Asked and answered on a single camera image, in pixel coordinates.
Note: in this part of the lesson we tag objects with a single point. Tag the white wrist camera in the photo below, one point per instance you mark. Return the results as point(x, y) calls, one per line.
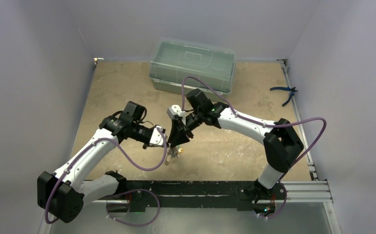
point(158, 137)
point(175, 112)

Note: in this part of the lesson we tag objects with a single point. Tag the clear green plastic storage box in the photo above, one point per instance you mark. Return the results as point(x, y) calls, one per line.
point(178, 66)

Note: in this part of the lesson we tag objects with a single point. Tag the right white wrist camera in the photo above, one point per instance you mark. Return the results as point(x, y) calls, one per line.
point(175, 112)

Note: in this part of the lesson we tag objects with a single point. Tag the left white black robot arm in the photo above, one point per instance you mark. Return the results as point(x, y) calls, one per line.
point(63, 193)

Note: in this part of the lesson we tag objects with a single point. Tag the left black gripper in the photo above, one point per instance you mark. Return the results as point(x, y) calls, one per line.
point(145, 145)

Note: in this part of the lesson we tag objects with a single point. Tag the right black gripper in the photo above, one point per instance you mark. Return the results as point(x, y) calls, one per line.
point(191, 121)

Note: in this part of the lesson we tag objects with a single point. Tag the aluminium frame rail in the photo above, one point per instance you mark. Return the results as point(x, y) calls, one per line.
point(313, 192)

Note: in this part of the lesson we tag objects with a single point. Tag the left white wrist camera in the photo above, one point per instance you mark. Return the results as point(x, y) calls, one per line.
point(158, 137)

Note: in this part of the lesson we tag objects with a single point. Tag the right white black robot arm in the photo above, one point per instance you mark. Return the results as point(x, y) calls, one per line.
point(281, 143)

